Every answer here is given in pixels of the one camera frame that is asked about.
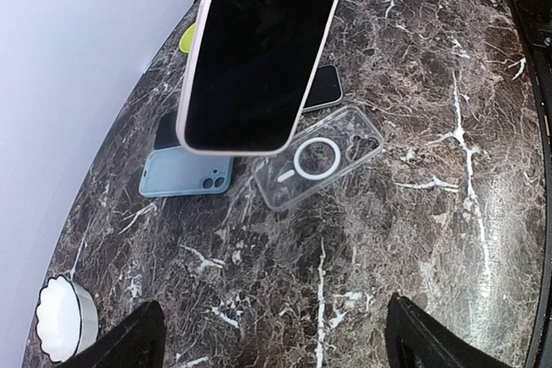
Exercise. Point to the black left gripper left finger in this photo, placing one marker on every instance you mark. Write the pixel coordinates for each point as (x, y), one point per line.
(137, 341)

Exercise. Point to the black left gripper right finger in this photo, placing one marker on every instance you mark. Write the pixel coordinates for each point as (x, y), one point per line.
(415, 339)

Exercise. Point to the light blue phone case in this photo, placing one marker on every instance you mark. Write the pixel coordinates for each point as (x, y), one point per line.
(175, 172)

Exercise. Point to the black phone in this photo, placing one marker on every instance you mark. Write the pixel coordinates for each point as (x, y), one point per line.
(166, 132)

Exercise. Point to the clear magsafe phone case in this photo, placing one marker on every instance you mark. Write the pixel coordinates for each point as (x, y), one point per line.
(319, 155)

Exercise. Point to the white scalloped bowl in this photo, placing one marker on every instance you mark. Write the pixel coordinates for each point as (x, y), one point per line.
(67, 319)

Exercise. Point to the green bowl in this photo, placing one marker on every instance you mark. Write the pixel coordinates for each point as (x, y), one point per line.
(186, 39)

